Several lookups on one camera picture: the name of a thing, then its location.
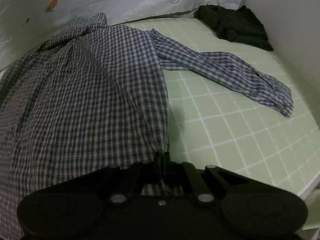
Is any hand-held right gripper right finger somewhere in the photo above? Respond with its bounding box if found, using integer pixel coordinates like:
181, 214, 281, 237
163, 152, 253, 206

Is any blue plaid shirt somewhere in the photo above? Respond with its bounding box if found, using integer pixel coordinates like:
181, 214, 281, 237
0, 12, 294, 240

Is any light green curtain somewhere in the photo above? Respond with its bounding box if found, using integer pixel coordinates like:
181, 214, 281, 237
301, 187, 320, 230

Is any dark green cloth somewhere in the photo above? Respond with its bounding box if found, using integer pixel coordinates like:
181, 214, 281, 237
194, 4, 274, 52

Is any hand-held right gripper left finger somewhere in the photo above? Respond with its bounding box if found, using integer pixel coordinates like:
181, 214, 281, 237
72, 152, 163, 206

